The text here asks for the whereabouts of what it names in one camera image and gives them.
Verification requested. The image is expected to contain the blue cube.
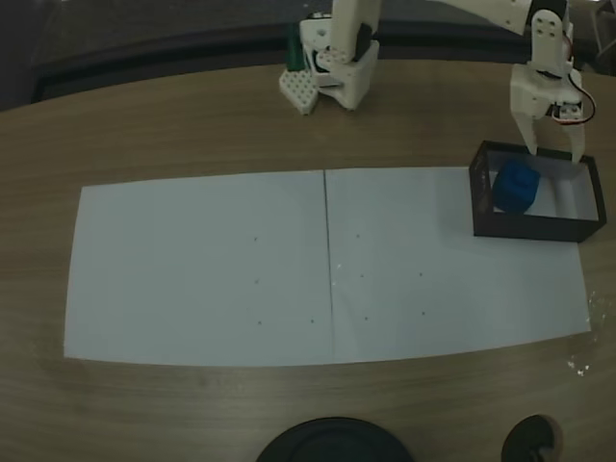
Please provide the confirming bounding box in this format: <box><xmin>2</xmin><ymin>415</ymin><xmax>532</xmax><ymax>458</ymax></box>
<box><xmin>492</xmin><ymin>160</ymin><xmax>541</xmax><ymax>215</ymax></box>

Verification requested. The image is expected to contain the brown box white inside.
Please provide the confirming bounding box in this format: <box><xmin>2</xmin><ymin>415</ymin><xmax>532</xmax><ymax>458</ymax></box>
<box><xmin>470</xmin><ymin>140</ymin><xmax>607</xmax><ymax>244</ymax></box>

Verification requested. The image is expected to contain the white paper sheet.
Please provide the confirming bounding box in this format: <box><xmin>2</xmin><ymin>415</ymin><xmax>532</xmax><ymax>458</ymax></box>
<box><xmin>64</xmin><ymin>170</ymin><xmax>335</xmax><ymax>369</ymax></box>
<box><xmin>323</xmin><ymin>166</ymin><xmax>593</xmax><ymax>365</ymax></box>

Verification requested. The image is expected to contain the green clamp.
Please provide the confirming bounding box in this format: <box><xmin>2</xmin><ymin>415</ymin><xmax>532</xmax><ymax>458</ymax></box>
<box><xmin>287</xmin><ymin>22</ymin><xmax>309</xmax><ymax>73</ymax></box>

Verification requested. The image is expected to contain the small black round object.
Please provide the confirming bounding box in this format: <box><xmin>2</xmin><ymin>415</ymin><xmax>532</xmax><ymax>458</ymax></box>
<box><xmin>500</xmin><ymin>415</ymin><xmax>564</xmax><ymax>462</ymax></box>

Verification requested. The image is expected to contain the large black round object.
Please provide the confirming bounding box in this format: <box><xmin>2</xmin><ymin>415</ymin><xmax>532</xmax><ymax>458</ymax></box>
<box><xmin>254</xmin><ymin>417</ymin><xmax>413</xmax><ymax>462</ymax></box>

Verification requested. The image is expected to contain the red white servo cable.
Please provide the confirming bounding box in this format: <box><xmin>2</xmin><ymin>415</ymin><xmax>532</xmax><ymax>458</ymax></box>
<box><xmin>552</xmin><ymin>33</ymin><xmax>599</xmax><ymax>127</ymax></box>

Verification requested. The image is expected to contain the grey metal frame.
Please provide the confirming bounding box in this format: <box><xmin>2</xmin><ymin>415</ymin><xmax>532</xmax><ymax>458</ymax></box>
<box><xmin>590</xmin><ymin>0</ymin><xmax>616</xmax><ymax>77</ymax></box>

